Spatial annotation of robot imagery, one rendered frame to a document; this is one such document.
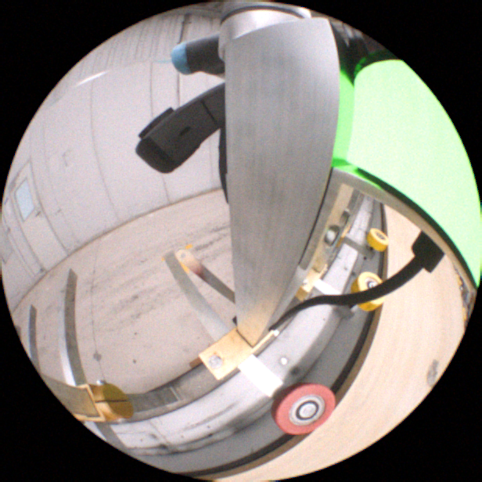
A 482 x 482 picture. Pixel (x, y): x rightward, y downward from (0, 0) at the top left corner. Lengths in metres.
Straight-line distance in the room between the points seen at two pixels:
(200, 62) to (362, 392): 0.57
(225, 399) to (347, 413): 0.34
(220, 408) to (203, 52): 0.78
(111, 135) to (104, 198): 1.02
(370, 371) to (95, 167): 2.97
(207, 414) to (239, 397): 0.11
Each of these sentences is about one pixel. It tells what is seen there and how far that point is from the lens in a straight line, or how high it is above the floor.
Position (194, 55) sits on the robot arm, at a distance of 0.33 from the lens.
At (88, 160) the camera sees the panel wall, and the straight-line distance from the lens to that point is 2.80.
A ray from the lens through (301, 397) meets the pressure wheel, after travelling 0.22.
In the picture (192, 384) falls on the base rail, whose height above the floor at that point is 0.70.
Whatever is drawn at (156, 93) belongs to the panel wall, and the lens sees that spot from 2.88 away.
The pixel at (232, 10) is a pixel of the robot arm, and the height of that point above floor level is 1.25.
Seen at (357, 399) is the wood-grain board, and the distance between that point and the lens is 0.28.
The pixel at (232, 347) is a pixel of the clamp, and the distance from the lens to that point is 0.24.
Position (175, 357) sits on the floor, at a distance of 1.20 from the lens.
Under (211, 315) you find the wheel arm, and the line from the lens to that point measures 0.26.
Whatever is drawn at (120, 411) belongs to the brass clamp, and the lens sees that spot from 0.22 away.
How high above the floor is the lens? 1.11
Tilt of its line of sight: 41 degrees down
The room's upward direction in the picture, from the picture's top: straight up
